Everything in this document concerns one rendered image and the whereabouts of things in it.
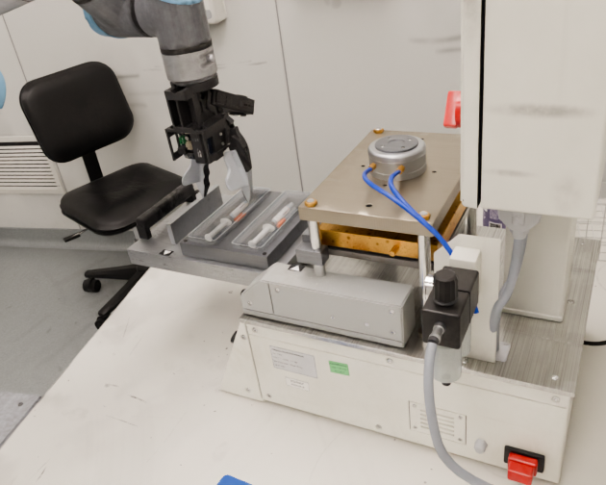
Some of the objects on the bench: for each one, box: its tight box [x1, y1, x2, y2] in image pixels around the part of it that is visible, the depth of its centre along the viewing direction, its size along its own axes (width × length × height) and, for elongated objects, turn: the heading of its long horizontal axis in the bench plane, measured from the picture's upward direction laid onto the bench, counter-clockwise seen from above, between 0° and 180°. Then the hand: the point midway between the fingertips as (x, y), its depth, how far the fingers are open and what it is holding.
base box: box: [219, 322, 573, 485], centre depth 99 cm, size 54×38×17 cm
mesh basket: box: [575, 147, 606, 262], centre depth 127 cm, size 22×26×13 cm
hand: (227, 191), depth 102 cm, fingers open, 8 cm apart
